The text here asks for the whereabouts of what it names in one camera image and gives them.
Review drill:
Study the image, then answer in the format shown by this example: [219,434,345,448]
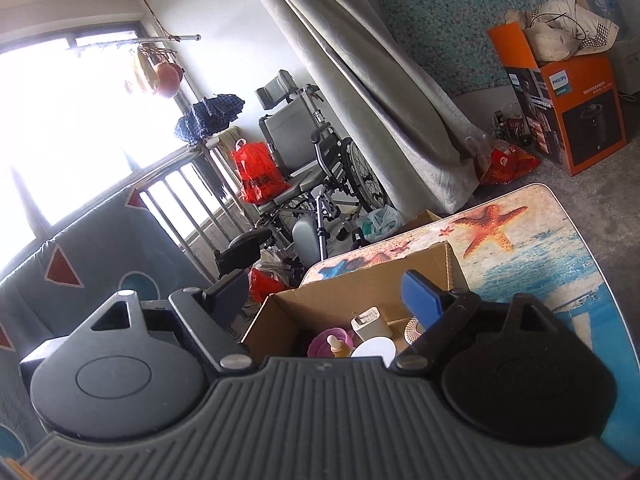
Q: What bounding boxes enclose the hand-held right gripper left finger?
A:
[70,270,253,373]

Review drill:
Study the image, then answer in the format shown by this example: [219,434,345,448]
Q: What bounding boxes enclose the teal and white plastic bag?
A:
[357,205,403,243]

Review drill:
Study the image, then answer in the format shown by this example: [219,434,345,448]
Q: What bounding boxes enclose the metal clothes rod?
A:
[65,32,202,56]

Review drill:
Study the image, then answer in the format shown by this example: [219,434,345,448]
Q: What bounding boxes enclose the red plastic bag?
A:
[231,140,290,206]
[248,267,288,303]
[475,140,543,186]

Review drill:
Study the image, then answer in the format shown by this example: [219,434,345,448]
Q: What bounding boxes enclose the cream checked cloth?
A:
[505,0,621,61]

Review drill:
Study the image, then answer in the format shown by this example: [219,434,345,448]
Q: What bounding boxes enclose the window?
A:
[0,20,201,241]

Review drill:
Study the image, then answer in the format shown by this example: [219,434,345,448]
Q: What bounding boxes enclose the grey wheelchair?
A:
[212,72,388,281]

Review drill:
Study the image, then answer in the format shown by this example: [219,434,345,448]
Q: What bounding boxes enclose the grey-blue patterned play mat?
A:
[0,187,216,461]

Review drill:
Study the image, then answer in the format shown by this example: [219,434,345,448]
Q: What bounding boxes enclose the pink plastic bowl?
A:
[307,327,356,358]

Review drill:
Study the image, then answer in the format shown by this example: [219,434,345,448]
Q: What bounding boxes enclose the white charger plug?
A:
[350,306,393,343]

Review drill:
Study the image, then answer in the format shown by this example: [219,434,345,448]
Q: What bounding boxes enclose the green dropper bottle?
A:
[326,336,353,359]

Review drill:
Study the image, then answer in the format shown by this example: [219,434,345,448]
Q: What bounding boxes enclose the orange hanging bag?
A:
[154,59,183,99]

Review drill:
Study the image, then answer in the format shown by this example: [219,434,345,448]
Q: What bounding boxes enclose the dark blue checked umbrella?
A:
[175,92,246,143]

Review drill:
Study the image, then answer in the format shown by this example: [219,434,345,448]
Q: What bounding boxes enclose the beige hanging cloth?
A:
[125,47,157,95]

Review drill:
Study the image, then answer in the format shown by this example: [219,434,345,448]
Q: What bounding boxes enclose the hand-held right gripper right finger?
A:
[390,269,571,375]

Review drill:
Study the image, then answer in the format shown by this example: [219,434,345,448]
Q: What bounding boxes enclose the white supplement bottle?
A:
[350,337,398,365]

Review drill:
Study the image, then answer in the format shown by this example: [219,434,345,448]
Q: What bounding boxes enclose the teal patterned wall cloth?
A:
[362,0,591,96]

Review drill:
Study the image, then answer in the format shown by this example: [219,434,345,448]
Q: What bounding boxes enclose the metal railing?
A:
[132,137,261,281]

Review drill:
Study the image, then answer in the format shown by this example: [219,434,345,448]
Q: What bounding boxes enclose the cardboard box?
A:
[241,241,471,361]

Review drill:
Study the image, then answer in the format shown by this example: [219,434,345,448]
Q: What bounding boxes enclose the grey curtain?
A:
[235,0,486,213]

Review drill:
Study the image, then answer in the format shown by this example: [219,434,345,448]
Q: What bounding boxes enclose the orange appliance carton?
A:
[487,22,628,177]

